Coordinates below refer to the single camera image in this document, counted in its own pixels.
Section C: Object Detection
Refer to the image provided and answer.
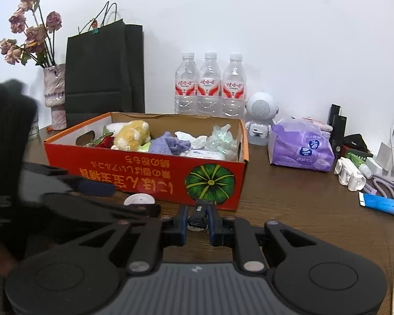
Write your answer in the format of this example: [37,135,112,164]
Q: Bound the purple tissue pack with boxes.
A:
[267,117,335,172]

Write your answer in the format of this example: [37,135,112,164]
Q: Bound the black pouch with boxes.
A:
[340,134,368,153]

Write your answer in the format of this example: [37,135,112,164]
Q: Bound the translucent cotton swab box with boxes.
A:
[180,149,225,162]

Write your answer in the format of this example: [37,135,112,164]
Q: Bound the red green wrapper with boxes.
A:
[85,126,115,148]

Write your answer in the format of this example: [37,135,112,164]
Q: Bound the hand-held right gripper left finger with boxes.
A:
[61,205,188,278]

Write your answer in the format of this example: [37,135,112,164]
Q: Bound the small white paper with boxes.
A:
[106,123,128,137]

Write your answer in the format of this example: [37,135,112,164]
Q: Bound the black rectangular device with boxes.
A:
[331,115,348,148]
[328,104,342,132]

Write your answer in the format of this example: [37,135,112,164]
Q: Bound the dried pink flowers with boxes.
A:
[0,0,63,68]

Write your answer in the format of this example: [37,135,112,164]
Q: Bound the purple cable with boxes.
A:
[364,175,394,201]

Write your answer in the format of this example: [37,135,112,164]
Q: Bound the blue tube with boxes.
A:
[359,193,394,219]

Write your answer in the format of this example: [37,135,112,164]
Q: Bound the white robot speaker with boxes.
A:
[244,92,279,146]

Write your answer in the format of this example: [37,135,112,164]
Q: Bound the pink speckled vase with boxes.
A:
[43,64,67,131]

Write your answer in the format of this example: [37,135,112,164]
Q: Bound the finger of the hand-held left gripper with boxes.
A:
[23,162,116,201]
[43,193,161,227]

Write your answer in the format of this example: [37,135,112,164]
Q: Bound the yellow white plush toy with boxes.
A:
[113,120,152,151]

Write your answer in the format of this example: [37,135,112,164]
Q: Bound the clear drinking glass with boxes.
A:
[28,118,40,140]

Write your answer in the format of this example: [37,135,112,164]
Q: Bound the white charger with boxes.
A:
[377,141,394,171]

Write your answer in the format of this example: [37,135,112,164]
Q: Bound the black binder clip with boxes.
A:
[188,200,211,232]

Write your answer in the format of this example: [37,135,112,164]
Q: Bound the red cardboard box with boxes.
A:
[43,112,250,212]

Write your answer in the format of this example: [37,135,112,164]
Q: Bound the black paper bag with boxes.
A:
[65,2,146,128]

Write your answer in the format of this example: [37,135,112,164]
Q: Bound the purple woven pouch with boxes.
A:
[148,132,191,155]

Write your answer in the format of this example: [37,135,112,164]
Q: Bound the iridescent plastic bag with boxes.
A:
[205,124,239,161]

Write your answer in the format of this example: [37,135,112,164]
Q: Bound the large white paper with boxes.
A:
[175,130,214,150]

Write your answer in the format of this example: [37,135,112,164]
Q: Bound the small green bottle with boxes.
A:
[345,153,373,178]

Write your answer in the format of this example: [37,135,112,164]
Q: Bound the clear water bottle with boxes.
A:
[197,52,222,117]
[221,53,247,119]
[174,52,198,115]

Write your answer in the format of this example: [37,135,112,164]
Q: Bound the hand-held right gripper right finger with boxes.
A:
[208,205,329,277]

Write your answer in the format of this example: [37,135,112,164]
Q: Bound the white round disc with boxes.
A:
[123,193,156,208]

